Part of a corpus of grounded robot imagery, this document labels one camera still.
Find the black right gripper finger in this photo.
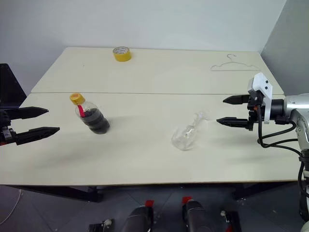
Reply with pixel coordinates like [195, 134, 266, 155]
[216, 116, 250, 129]
[222, 94, 250, 105]

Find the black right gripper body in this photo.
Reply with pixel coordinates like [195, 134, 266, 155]
[246, 88, 267, 132]

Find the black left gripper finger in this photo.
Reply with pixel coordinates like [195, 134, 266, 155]
[12, 126, 61, 146]
[5, 106, 49, 121]

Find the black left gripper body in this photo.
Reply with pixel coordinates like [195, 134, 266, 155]
[0, 109, 18, 147]

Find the cola bottle with red label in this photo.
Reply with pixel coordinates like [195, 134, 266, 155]
[69, 92, 111, 135]

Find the clear wine glass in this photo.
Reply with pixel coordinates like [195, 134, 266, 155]
[170, 109, 213, 151]

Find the black base with white caster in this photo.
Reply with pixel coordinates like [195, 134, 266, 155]
[87, 218, 114, 232]
[220, 210, 242, 232]

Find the dark rounded shape, red tag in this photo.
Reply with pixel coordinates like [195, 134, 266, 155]
[181, 190, 213, 232]
[122, 193, 155, 232]

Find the yellow tape roll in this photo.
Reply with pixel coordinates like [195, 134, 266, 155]
[112, 45, 132, 63]

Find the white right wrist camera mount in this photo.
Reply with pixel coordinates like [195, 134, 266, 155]
[247, 72, 274, 125]

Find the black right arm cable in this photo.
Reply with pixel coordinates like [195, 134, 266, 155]
[256, 105, 306, 160]

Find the thin wire clothes hanger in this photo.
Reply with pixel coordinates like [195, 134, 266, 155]
[210, 53, 261, 73]

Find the thin white floor cable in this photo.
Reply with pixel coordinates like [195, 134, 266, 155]
[0, 188, 23, 224]

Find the black table leg frame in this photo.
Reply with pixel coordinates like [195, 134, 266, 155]
[0, 185, 105, 203]

